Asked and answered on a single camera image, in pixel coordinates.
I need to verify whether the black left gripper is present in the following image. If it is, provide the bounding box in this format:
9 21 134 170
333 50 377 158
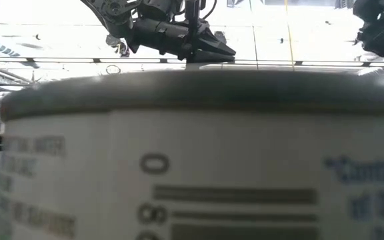
126 16 237 63

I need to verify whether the green white tuna can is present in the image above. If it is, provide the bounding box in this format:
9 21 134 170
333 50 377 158
0 68 384 240

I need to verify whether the long ceiling light bar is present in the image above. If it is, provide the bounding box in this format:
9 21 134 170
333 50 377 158
0 56 384 67

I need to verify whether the black ceiling cord reel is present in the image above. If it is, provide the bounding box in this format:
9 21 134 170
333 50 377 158
213 31 228 46
105 33 131 58

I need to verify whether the hanging black cable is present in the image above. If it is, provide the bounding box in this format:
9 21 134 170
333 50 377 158
247 0 260 71

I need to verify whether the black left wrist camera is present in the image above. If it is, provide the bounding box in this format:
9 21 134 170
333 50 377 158
137 0 183 20

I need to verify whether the hanging yellow cable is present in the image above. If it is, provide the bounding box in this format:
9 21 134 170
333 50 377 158
283 0 296 71

